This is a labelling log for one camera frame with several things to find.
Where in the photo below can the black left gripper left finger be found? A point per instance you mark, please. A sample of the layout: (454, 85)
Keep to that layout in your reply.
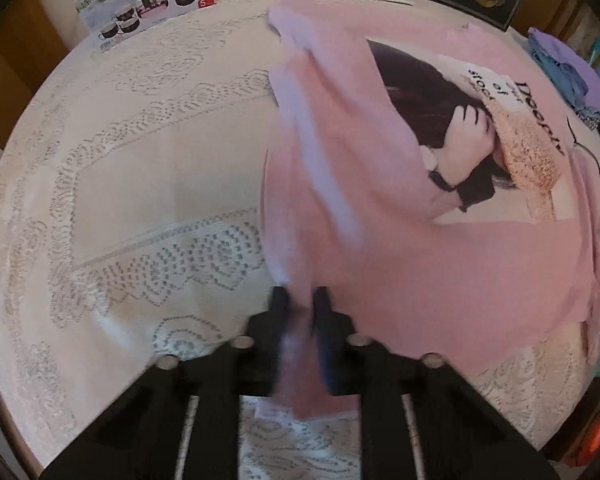
(267, 330)

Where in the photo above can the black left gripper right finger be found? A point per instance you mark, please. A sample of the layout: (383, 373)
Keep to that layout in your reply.
(334, 353)

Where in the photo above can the pink printed t-shirt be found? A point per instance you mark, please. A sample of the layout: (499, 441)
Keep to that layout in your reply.
(426, 176)

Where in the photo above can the purple folded cloth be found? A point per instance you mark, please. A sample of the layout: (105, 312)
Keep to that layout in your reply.
(542, 42)

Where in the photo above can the blue folded cloth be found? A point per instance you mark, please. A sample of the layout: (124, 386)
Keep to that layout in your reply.
(571, 86)

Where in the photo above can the orange object at edge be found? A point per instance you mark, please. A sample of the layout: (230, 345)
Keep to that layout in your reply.
(587, 446)

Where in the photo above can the white lace tablecloth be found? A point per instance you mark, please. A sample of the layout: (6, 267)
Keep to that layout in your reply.
(130, 224)

